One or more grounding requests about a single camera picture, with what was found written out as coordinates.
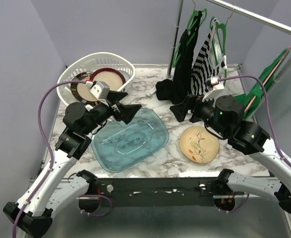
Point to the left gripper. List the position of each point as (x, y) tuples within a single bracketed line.
[(127, 111)]

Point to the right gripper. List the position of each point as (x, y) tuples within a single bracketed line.
[(180, 110)]

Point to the black white striped tank top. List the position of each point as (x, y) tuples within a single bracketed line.
[(209, 63)]

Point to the green tank top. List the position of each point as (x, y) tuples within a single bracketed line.
[(256, 90)]

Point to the green hanger with striped top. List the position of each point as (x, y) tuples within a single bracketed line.
[(221, 33)]

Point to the pink wire hanger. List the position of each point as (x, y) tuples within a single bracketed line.
[(269, 79)]

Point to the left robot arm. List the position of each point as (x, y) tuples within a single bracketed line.
[(35, 210)]

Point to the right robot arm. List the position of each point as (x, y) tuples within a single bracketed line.
[(225, 117)]

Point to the green hanger with black top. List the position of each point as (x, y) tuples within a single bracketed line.
[(195, 16)]

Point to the red rimmed plate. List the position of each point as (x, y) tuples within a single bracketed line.
[(110, 76)]

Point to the beige bird pattern plate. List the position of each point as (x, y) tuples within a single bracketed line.
[(198, 145)]

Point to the clear blue plastic tray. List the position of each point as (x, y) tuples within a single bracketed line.
[(118, 146)]

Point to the black rimmed plate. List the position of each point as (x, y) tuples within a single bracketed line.
[(81, 92)]

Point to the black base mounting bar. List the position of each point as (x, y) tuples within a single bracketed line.
[(149, 192)]

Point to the metal clothes rack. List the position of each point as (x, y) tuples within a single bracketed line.
[(259, 18)]

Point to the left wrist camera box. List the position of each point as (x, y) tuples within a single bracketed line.
[(98, 89)]

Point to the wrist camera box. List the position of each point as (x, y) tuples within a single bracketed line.
[(217, 86), (98, 89)]

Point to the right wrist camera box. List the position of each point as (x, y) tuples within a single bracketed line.
[(217, 86)]

